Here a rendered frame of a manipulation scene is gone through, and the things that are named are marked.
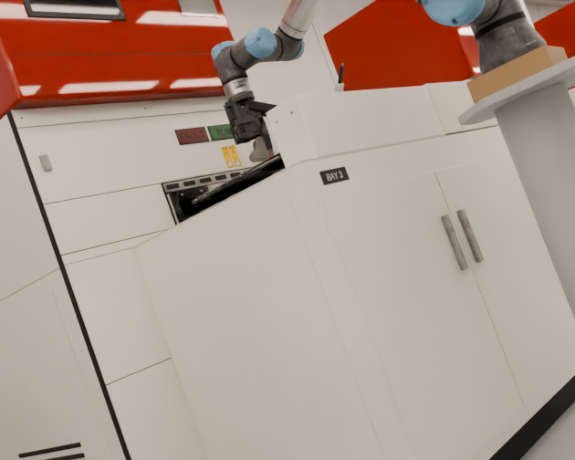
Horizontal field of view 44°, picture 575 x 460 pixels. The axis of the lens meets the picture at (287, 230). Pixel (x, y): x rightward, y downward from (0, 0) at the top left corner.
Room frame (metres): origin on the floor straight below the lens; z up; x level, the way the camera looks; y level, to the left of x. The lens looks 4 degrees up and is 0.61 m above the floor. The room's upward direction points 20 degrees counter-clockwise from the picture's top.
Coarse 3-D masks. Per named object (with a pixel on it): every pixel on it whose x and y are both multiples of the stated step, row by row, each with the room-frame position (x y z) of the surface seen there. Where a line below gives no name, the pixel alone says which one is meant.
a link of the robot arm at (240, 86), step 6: (240, 78) 1.88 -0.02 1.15; (246, 78) 1.90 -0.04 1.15; (228, 84) 1.89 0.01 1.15; (234, 84) 1.88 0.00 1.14; (240, 84) 1.88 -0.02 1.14; (246, 84) 1.89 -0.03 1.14; (228, 90) 1.89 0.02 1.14; (234, 90) 1.88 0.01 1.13; (240, 90) 1.88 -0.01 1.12; (246, 90) 1.89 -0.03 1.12; (252, 90) 1.91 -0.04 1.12; (228, 96) 1.90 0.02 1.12; (234, 96) 1.89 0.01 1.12
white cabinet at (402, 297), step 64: (256, 192) 1.51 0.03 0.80; (320, 192) 1.44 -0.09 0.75; (384, 192) 1.59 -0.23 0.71; (448, 192) 1.79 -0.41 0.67; (512, 192) 2.05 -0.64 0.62; (192, 256) 1.69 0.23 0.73; (256, 256) 1.55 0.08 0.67; (320, 256) 1.44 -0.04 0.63; (384, 256) 1.53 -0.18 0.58; (448, 256) 1.71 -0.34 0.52; (512, 256) 1.94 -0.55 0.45; (192, 320) 1.74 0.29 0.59; (256, 320) 1.60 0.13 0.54; (320, 320) 1.47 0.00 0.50; (384, 320) 1.47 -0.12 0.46; (448, 320) 1.63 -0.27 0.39; (512, 320) 1.84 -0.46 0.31; (192, 384) 1.80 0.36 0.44; (256, 384) 1.64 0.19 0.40; (320, 384) 1.52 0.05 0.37; (384, 384) 1.42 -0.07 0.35; (448, 384) 1.57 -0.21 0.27; (512, 384) 1.76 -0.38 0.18; (256, 448) 1.69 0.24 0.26; (320, 448) 1.56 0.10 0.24; (384, 448) 1.45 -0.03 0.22; (448, 448) 1.51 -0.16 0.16; (512, 448) 1.76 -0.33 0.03
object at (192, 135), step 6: (180, 132) 2.05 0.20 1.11; (186, 132) 2.07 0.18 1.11; (192, 132) 2.08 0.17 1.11; (198, 132) 2.10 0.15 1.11; (204, 132) 2.12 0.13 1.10; (180, 138) 2.04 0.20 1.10; (186, 138) 2.06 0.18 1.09; (192, 138) 2.08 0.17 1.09; (198, 138) 2.09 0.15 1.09; (204, 138) 2.11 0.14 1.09
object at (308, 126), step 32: (320, 96) 1.52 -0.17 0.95; (352, 96) 1.61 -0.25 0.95; (384, 96) 1.70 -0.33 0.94; (416, 96) 1.81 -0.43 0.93; (288, 128) 1.49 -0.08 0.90; (320, 128) 1.49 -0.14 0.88; (352, 128) 1.57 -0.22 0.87; (384, 128) 1.67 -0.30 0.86; (416, 128) 1.77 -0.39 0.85; (288, 160) 1.51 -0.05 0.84
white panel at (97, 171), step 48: (48, 144) 1.73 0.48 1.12; (96, 144) 1.83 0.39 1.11; (144, 144) 1.95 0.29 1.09; (192, 144) 2.07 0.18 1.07; (240, 144) 2.22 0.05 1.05; (48, 192) 1.70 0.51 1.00; (96, 192) 1.80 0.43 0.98; (144, 192) 1.91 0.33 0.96; (96, 240) 1.76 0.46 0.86; (144, 240) 1.87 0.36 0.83
